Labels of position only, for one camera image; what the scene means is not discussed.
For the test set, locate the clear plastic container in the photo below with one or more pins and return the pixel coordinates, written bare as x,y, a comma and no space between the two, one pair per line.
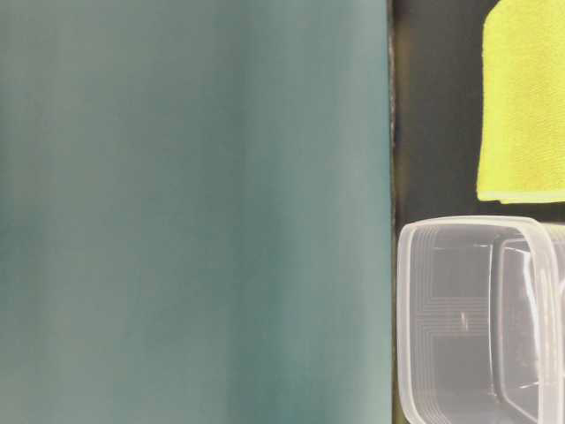
480,320

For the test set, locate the yellow folded towel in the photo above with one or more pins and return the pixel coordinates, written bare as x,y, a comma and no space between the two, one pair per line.
522,148

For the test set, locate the teal backdrop curtain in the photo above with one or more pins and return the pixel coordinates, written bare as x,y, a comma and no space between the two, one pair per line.
195,212

